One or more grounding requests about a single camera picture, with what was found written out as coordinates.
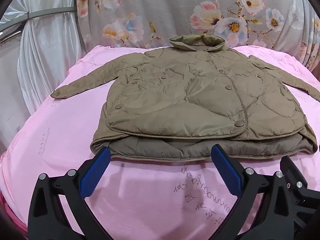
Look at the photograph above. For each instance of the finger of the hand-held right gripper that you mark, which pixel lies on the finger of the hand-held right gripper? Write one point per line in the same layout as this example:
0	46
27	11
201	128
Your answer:
301	182

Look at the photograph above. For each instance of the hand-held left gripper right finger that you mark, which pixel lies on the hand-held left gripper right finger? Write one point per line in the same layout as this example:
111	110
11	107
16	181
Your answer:
226	172

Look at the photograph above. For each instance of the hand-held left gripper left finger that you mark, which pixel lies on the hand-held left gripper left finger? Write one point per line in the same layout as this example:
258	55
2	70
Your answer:
96	172

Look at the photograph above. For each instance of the khaki quilted jacket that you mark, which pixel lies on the khaki quilted jacket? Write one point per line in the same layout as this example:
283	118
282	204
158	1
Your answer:
190	100

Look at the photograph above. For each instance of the pink bedsheet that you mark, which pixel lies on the pink bedsheet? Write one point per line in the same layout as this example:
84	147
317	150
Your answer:
150	185

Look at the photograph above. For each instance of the dark pink bedding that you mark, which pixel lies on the dark pink bedding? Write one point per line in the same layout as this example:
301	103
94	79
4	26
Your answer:
12	215

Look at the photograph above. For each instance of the white satin curtain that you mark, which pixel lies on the white satin curtain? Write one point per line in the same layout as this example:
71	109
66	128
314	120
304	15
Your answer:
45	62

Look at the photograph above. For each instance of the grey floral blanket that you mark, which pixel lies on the grey floral blanket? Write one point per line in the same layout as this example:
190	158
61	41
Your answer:
170	10

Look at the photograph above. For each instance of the grey metal rail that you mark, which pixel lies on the grey metal rail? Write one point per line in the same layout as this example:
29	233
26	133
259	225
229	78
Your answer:
50	12

